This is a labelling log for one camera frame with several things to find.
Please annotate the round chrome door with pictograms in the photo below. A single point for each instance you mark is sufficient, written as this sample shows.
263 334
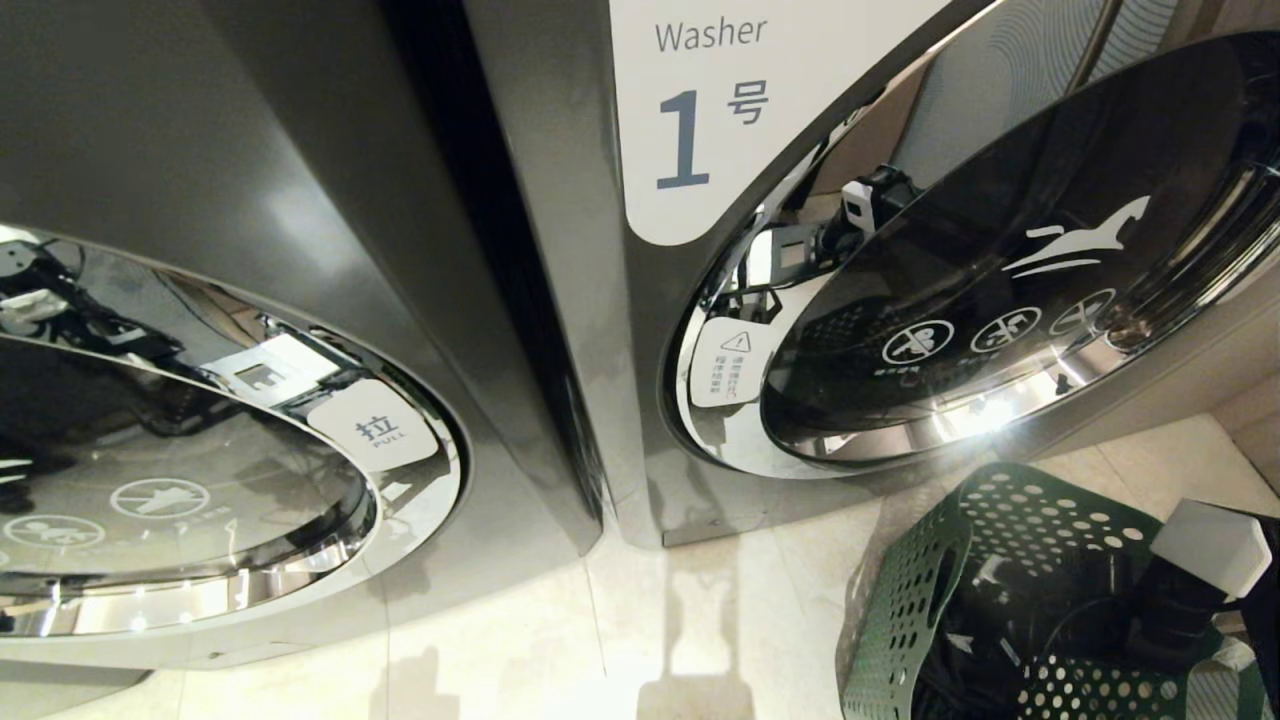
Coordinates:
1000 250

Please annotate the white pull label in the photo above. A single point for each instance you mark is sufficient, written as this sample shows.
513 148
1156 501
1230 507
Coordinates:
372 425

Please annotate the gray front-load machine with sign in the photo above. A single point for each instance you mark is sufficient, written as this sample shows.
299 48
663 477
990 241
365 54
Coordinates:
580 200

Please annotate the gray front-load laundry machine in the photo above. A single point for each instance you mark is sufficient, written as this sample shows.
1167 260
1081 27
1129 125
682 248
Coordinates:
200 120

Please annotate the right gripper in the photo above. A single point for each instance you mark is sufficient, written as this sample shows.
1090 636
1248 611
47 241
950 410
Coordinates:
1175 610

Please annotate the pale striped cloth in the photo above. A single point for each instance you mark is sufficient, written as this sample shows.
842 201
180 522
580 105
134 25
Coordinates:
1222 685

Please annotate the green perforated laundry basket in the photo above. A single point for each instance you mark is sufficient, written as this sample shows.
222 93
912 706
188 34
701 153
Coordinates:
905 610

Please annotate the large white number sign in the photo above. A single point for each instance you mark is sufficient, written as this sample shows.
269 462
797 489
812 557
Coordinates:
700 60

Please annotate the white warning label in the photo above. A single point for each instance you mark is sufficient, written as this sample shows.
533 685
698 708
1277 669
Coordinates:
728 362

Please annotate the round chrome glass machine door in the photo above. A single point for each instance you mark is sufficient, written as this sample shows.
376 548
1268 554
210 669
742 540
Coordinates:
200 520

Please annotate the black clothes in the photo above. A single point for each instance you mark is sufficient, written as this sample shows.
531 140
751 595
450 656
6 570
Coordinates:
1020 620

